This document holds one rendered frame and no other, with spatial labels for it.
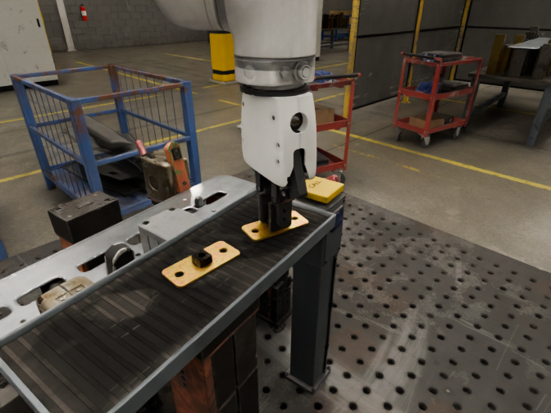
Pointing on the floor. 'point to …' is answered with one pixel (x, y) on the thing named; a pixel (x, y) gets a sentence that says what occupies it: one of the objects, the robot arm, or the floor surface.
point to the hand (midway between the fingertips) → (275, 209)
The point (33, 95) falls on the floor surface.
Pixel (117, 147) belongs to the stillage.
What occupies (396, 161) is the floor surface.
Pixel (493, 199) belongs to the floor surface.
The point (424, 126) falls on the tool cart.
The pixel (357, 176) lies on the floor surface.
